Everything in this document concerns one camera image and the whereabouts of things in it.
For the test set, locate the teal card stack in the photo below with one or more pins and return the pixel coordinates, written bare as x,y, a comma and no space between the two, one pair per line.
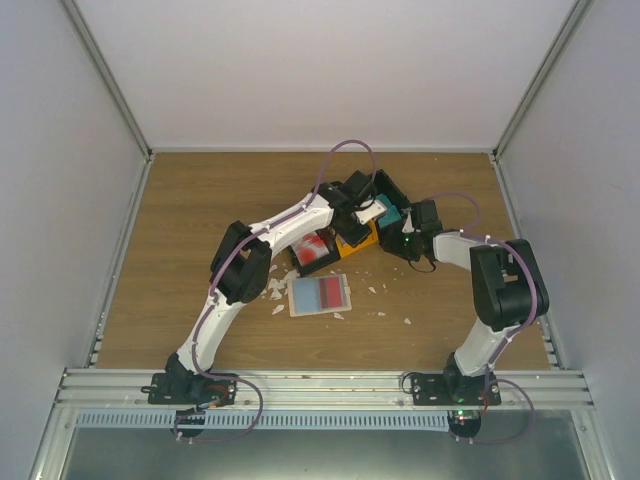
392,214

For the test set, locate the red white card stack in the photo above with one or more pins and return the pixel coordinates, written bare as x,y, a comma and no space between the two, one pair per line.
310,248

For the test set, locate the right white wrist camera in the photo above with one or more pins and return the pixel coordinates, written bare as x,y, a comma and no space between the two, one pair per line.
408,226

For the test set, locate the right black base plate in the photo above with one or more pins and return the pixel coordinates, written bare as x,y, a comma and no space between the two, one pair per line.
436,389

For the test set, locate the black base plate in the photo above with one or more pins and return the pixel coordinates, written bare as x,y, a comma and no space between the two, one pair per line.
194,390
436,389

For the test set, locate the yellow bin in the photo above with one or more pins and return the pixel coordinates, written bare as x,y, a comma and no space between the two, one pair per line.
345,250

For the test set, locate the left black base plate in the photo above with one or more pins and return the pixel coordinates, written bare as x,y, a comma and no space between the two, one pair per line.
194,390

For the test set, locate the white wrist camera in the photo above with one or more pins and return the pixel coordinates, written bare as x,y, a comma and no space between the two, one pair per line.
408,226
371,212

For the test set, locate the aluminium front rail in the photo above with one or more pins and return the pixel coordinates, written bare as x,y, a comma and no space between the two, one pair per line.
324,390

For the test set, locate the red white credit card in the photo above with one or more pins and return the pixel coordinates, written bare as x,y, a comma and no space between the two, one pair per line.
332,292

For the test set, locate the black bin with red cards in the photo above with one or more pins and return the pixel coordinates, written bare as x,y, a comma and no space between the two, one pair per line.
329,237

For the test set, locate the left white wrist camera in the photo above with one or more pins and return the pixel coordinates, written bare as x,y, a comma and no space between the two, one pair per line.
371,212

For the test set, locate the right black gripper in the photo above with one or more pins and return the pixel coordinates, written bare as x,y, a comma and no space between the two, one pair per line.
391,245

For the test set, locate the beige card holder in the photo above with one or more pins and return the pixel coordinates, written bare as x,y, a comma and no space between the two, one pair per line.
318,295

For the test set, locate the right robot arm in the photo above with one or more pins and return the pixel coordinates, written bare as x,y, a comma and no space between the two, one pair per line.
508,290

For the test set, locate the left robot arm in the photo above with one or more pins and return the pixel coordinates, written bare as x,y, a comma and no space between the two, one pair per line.
240,271

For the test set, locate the black bin with teal cards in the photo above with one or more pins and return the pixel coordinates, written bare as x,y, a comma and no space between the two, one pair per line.
385,185

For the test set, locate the grey slotted cable duct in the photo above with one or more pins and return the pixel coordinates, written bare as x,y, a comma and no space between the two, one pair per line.
278,419

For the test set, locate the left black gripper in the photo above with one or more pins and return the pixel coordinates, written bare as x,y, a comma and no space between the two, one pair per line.
356,239

